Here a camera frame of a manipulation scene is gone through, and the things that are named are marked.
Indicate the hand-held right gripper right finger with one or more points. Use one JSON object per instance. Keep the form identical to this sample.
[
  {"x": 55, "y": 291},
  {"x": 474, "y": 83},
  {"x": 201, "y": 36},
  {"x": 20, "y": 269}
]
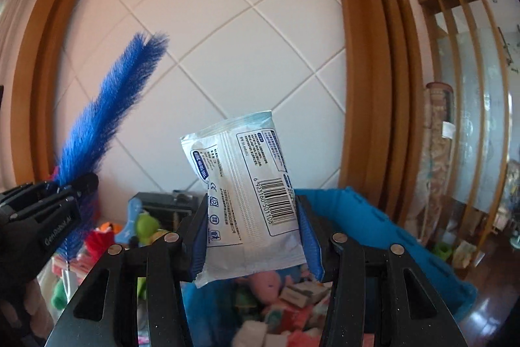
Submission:
[{"x": 313, "y": 249}]

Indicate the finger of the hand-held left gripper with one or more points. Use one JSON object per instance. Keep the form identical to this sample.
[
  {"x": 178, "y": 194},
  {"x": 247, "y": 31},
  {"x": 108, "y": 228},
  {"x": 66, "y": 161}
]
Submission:
[
  {"x": 85, "y": 184},
  {"x": 24, "y": 193}
]

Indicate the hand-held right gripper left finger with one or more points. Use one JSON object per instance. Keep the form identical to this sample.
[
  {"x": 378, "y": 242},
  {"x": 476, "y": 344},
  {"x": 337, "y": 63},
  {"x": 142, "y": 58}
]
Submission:
[{"x": 198, "y": 249}]

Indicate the blue plastic crate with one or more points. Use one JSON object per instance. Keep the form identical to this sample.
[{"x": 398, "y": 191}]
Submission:
[{"x": 365, "y": 217}]

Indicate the white wet wipes packet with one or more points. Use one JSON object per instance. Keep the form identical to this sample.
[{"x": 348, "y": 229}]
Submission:
[{"x": 243, "y": 188}]

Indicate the blue feather duster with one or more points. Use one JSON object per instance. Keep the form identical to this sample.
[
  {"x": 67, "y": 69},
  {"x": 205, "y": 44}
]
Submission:
[{"x": 105, "y": 107}]

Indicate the person's left hand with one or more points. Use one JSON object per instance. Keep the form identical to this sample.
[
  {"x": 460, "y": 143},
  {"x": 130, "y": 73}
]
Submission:
[{"x": 40, "y": 310}]

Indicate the pile of small cartons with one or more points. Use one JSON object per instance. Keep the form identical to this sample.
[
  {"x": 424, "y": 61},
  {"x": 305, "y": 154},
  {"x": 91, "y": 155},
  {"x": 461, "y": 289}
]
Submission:
[{"x": 300, "y": 292}]

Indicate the green plush toy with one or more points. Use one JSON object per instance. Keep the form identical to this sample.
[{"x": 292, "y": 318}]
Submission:
[{"x": 147, "y": 227}]

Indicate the pink plush toy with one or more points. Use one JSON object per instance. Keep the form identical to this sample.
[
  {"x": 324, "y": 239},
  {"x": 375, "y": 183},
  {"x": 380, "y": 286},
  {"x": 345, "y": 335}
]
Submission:
[{"x": 266, "y": 282}]

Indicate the black storage box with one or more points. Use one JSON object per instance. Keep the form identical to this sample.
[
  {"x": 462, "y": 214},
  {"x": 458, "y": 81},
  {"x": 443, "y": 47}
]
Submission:
[{"x": 158, "y": 200}]

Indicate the small green toy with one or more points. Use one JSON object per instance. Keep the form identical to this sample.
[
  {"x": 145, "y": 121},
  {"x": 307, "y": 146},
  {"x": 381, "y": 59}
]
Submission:
[{"x": 443, "y": 249}]

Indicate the rolled patterned carpet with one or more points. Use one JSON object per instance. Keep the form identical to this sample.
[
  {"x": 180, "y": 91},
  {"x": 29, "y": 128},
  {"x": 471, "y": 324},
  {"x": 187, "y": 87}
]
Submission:
[{"x": 436, "y": 148}]

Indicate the pale curtain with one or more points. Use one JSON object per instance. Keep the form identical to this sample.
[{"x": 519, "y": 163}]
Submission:
[{"x": 10, "y": 26}]

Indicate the wooden wall frame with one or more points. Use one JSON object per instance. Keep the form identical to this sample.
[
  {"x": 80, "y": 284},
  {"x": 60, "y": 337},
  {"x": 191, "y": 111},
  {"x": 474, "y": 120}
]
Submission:
[{"x": 36, "y": 87}]

